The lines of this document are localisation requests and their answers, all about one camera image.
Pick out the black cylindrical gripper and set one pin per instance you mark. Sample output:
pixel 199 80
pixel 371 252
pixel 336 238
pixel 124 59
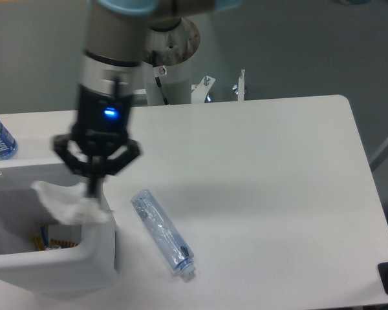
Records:
pixel 100 129

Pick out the crushed clear plastic bottle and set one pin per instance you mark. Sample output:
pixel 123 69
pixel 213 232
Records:
pixel 171 244

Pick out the white plastic wrapper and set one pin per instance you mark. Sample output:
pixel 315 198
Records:
pixel 69 205

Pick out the white pedestal base frame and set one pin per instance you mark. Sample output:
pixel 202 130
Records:
pixel 206 91

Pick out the white trash can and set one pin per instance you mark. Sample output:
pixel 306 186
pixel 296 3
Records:
pixel 90 265

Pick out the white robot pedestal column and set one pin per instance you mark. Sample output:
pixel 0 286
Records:
pixel 171 82

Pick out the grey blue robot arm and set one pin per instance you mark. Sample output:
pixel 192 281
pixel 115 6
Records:
pixel 115 42

